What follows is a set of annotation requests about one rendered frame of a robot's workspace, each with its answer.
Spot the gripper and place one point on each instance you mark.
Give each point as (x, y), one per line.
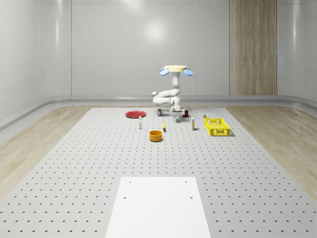
(177, 112)

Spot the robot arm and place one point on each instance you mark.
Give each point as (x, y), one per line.
(171, 93)

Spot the red mug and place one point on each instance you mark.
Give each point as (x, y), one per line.
(186, 114)

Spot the blue flat-sided can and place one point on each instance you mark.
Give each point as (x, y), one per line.
(160, 112)

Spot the white yellow box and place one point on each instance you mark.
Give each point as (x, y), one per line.
(193, 124)

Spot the banana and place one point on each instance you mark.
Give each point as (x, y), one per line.
(164, 126)

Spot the yellow bowl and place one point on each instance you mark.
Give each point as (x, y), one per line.
(155, 136)

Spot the small white bottle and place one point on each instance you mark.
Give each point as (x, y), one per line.
(140, 123)

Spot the red plate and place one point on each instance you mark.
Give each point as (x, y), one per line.
(135, 114)

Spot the yellow basket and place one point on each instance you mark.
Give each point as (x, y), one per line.
(218, 130)

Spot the white board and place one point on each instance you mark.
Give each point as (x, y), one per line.
(158, 210)

